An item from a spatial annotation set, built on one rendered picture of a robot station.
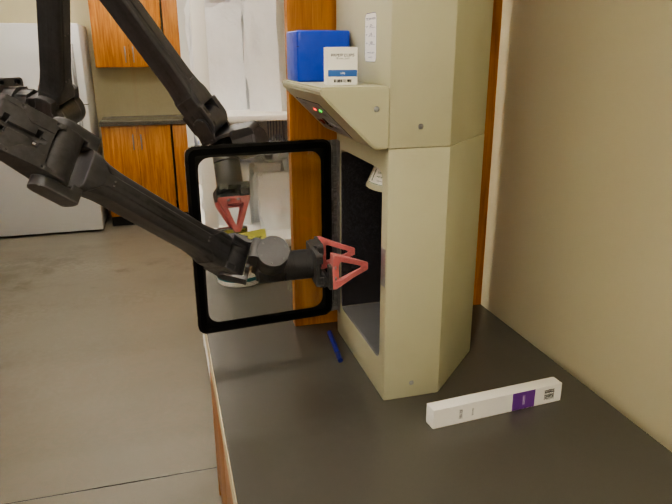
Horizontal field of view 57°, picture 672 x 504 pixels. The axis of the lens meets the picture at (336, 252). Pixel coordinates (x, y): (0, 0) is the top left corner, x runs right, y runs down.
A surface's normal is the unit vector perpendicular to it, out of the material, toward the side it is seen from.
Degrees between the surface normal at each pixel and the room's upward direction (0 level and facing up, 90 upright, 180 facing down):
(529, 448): 0
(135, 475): 0
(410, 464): 0
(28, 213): 90
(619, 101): 90
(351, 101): 90
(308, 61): 90
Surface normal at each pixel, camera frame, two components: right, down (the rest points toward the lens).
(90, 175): 0.83, -0.05
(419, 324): 0.27, 0.29
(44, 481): 0.00, -0.95
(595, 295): -0.96, 0.09
